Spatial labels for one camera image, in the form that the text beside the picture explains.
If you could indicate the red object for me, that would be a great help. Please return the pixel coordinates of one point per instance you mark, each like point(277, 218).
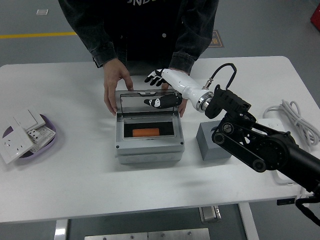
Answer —
point(316, 15)

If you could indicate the grey cube with round hole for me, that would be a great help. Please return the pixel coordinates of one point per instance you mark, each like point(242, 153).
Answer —
point(207, 147)

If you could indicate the purple plastic tray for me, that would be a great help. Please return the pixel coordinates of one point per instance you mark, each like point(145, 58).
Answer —
point(47, 150)

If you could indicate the white blank switch plate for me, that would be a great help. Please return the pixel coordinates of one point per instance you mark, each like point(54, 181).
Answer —
point(26, 118)

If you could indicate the smoky transparent box lid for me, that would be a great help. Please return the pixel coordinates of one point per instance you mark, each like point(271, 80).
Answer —
point(135, 105)

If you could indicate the person torso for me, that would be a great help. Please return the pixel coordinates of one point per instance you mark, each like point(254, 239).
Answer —
point(145, 30)

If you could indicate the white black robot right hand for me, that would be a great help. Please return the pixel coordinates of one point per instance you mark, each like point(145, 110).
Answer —
point(187, 86)

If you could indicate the person's left forearm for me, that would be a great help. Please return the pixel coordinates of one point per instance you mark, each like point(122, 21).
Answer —
point(190, 47)

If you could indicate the metal under-table bracket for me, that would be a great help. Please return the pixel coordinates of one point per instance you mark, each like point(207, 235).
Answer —
point(208, 214)

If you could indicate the black table controller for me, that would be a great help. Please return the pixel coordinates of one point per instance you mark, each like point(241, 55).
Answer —
point(286, 201)

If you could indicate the white five-hole socket plate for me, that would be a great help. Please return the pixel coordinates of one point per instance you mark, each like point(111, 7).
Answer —
point(12, 147)

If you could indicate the small white socket module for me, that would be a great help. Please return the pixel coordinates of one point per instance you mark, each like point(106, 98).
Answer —
point(34, 135)

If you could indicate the person's left hand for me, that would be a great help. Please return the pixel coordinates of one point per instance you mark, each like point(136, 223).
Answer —
point(183, 108)

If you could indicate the white table leg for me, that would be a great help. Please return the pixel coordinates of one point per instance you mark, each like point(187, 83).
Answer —
point(248, 222)

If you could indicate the grey plastic enclosure box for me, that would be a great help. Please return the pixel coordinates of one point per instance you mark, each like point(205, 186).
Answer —
point(150, 150)

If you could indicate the small metal floor plate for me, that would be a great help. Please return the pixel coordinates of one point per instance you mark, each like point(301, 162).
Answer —
point(42, 12)

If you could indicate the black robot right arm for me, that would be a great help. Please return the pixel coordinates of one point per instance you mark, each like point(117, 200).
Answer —
point(270, 150)

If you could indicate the person's right hand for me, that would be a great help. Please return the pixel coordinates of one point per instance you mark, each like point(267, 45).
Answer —
point(115, 77)

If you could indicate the white perforated module plate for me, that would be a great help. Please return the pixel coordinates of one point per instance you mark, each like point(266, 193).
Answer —
point(46, 133)

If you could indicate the person's right forearm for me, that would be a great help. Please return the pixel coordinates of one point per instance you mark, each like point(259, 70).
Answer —
point(100, 47)

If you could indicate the metal base plate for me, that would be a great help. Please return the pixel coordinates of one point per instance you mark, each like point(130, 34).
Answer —
point(147, 235)

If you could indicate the orange cylinder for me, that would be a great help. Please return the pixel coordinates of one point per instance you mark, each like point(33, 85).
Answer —
point(146, 132)

